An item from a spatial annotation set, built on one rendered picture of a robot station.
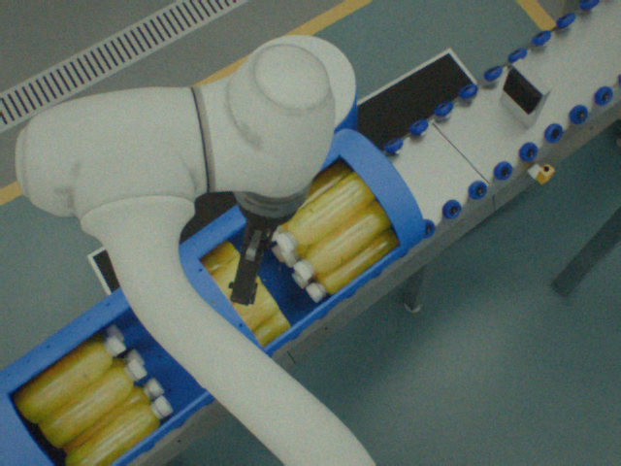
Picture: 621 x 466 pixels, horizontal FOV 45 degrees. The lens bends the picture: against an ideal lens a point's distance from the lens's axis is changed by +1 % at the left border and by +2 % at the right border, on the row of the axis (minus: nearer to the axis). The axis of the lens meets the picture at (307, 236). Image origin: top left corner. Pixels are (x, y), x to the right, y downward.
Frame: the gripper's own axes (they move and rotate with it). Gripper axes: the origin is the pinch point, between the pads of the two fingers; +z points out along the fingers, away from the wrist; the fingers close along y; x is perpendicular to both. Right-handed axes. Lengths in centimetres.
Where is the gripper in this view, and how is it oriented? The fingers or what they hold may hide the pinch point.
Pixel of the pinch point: (259, 251)
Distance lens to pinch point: 102.8
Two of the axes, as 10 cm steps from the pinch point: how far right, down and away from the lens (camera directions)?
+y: -2.7, 8.7, -4.1
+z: -1.2, 3.9, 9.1
